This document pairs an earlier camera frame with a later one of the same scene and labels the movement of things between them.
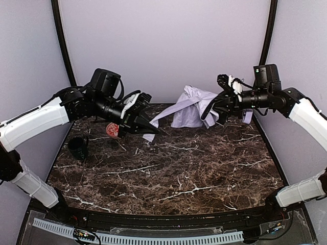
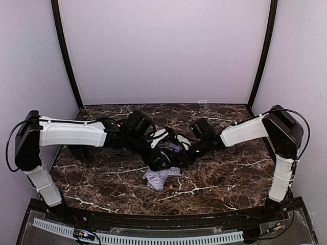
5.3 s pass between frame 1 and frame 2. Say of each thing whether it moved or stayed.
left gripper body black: moved
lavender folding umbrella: moved
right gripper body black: moved
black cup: stayed
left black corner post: stayed
